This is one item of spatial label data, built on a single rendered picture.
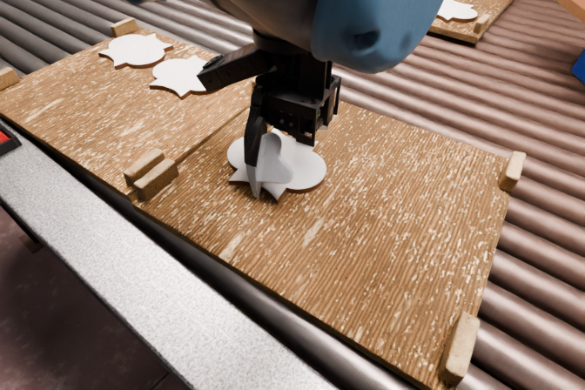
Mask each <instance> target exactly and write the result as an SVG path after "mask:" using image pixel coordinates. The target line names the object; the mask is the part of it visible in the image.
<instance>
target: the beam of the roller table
mask: <svg viewBox="0 0 585 390"><path fill-rule="evenodd" d="M0 124H2V125H3V126H4V127H6V128H7V129H8V130H9V131H11V132H12V133H13V134H14V135H16V136H17V137H18V139H19V140H20V142H21V143H22V144H23V145H21V146H18V147H17V148H16V149H14V150H12V151H9V152H7V153H5V154H4V155H3V156H1V157H0V201H1V202H2V204H3V205H4V206H5V207H6V208H7V209H8V210H9V211H10V212H11V213H12V214H13V215H14V216H15V217H16V218H17V219H18V220H19V221H20V222H21V223H22V224H23V225H24V226H25V227H26V228H27V229H28V230H29V231H30V232H31V233H32V234H33V235H34V236H35V237H36V238H37V239H38V240H39V241H40V242H41V243H42V244H43V245H44V246H45V247H46V248H47V249H48V250H49V251H50V252H51V253H52V254H53V255H54V256H55V257H56V258H57V259H58V260H59V261H60V262H61V263H62V265H63V266H64V267H65V268H66V269H67V270H68V271H69V272H70V273H71V274H72V275H73V276H74V277H75V278H76V279H77V280H78V281H79V282H80V283H81V284H82V285H83V286H84V287H85V288H86V289H87V290H88V291H89V292H90V293H91V294H92V295H93V296H94V297H95V298H96V299H97V300H98V301H99V302H100V303H101V304H102V305H103V306H104V307H105V308H106V309H107V310H108V311H109V312H110V313H111V314H112V315H113V316H114V317H115V318H116V319H117V320H118V321H119V322H120V323H121V324H122V326H123V327H124V328H125V329H126V330H127V331H128V332H129V333H130V334H131V335H132V336H133V337H134V338H135V339H136V340H137V341H138V342H139V343H140V344H141V345H142V346H143V347H144V348H145V349H146V350H147V351H148V352H149V353H150V354H151V355H152V356H153V357H154V358H155V359H156V360H157V361H158V362H159V363H160V364H161V365H162V366H163V367H164V368H165V369H166V370H167V371H168V372H169V373H170V374H171V375H172V376H173V377H174V378H175V379H176V380H177V381H178V382H179V383H180V384H181V385H182V387H183V388H184V389H185V390H339V389H338V388H337V387H336V386H335V385H334V384H333V383H331V382H330V381H329V380H327V379H326V378H325V377H324V376H322V375H321V374H320V373H318V372H317V371H316V370H315V369H313V368H312V367H311V366H309V365H308V364H307V363H306V362H305V361H303V360H302V359H301V358H300V357H299V356H298V355H296V354H295V353H294V352H292V351H291V350H290V349H289V348H287V347H286V346H285V345H283V344H282V343H281V342H280V341H278V340H277V339H276V338H274V337H273V336H272V335H271V334H270V333H269V332H267V331H266V330H265V329H264V328H263V327H261V326H260V325H259V324H257V323H256V322H255V321H254V320H252V319H251V318H250V317H248V316H247V315H246V314H245V313H243V312H242V311H241V310H239V309H238V308H237V307H236V306H235V305H234V304H233V303H231V302H230V301H229V300H228V299H226V298H225V297H224V296H222V295H221V294H220V293H219V292H217V291H216V290H215V289H213V288H212V287H211V286H209V285H208V284H207V283H206V282H204V281H203V280H202V279H201V278H200V277H199V276H198V275H196V274H195V273H194V272H192V271H191V270H190V269H189V268H187V267H186V266H185V265H183V264H182V263H181V262H180V261H178V260H177V259H176V258H174V257H173V256H172V255H171V254H170V253H168V252H167V251H166V250H165V249H164V248H163V247H161V246H160V245H159V244H157V243H156V242H155V241H154V240H152V239H151V238H150V237H148V236H147V235H146V234H145V233H143V232H142V231H141V230H139V229H138V228H137V227H136V226H135V225H134V224H133V223H131V222H130V221H129V220H128V219H126V218H125V217H124V216H123V215H121V214H120V213H119V212H117V211H116V210H115V209H114V208H112V207H111V206H110V205H108V204H107V203H106V202H105V201H103V200H102V199H101V198H100V197H99V196H98V195H97V194H95V193H94V192H93V191H91V190H90V189H89V188H88V187H86V186H85V185H84V184H82V183H81V182H80V181H79V180H77V179H76V178H75V177H73V176H72V175H71V174H70V173H68V172H67V171H66V170H65V169H64V168H63V167H62V166H60V165H59V164H58V163H56V162H55V161H54V160H53V159H51V158H50V157H49V156H47V155H46V154H45V153H44V152H42V151H41V150H40V149H38V148H37V147H36V146H35V145H34V144H32V143H31V142H30V141H29V140H28V139H27V138H25V137H24V136H23V135H21V134H20V133H19V132H18V131H16V130H15V129H14V128H12V127H11V126H10V125H9V124H7V123H6V122H5V121H3V120H2V119H1V118H0Z"/></svg>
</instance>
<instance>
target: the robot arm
mask: <svg viewBox="0 0 585 390"><path fill-rule="evenodd" d="M123 1H125V2H127V3H131V4H141V3H148V2H152V1H156V0H123ZM159 1H160V2H164V1H167V0H159ZM199 1H200V2H202V3H205V4H207V5H210V6H212V7H213V8H215V9H217V10H221V11H223V12H224V13H226V14H229V15H231V16H233V17H236V18H238V19H241V20H243V21H245V22H247V23H249V24H250V25H251V26H252V40H253V43H251V44H248V45H246V46H244V47H242V48H239V49H237V50H235V51H232V52H230V53H228V54H225V55H224V56H222V55H218V56H216V57H214V58H211V59H210V60H209V61H208V62H207V63H206V64H204V65H203V66H202V68H203V70H201V71H200V73H198V74H197V75H196V77H197V78H198V80H199V81H200V83H201V84H202V85H203V86H204V88H205V89H206V91H207V92H210V91H215V90H221V89H223V88H225V87H227V86H228V85H230V84H235V83H237V82H240V81H243V80H246V79H247V78H250V77H255V76H256V77H255V82H256V85H255V86H254V87H253V92H252V96H251V106H250V111H249V116H248V119H247V122H246V126H245V135H244V160H245V168H246V172H247V176H248V179H249V183H250V186H251V188H252V194H253V196H254V197H255V198H259V195H260V191H261V186H262V182H267V183H276V184H288V183H290V182H291V181H292V179H293V170H292V168H291V167H290V166H289V165H288V164H287V163H286V162H285V161H284V160H283V159H282V157H281V155H280V153H281V147H282V141H281V138H280V136H279V135H278V134H276V133H274V132H270V133H267V126H273V128H274V129H277V130H280V131H284V132H287V134H288V135H291V136H293V137H294V138H295V139H296V142H299V143H301V144H304V145H309V146H311V147H314V146H315V138H316V131H317V130H327V129H328V125H329V123H330V122H331V120H332V119H333V114H334V115H337V114H338V109H339V100H340V86H341V78H342V77H339V76H336V75H333V74H332V70H333V62H335V63H336V64H340V65H343V66H345V67H347V68H349V69H352V70H354V71H357V72H360V73H364V74H378V73H381V72H385V71H388V70H390V69H392V68H393V67H395V66H396V65H398V64H400V63H401V62H402V61H403V60H404V59H406V58H407V57H408V56H409V55H410V54H411V53H412V52H413V50H414V49H415V48H416V47H417V46H418V44H419V43H420V42H421V40H422V39H423V37H424V36H425V35H426V34H427V32H428V30H429V28H430V26H431V24H432V23H433V21H434V19H435V18H436V16H437V14H438V12H439V10H440V7H441V6H442V3H443V1H444V0H199ZM336 88H337V91H336V99H335V105H334V96H335V90H336ZM309 133H311V134H312V136H311V137H309Z"/></svg>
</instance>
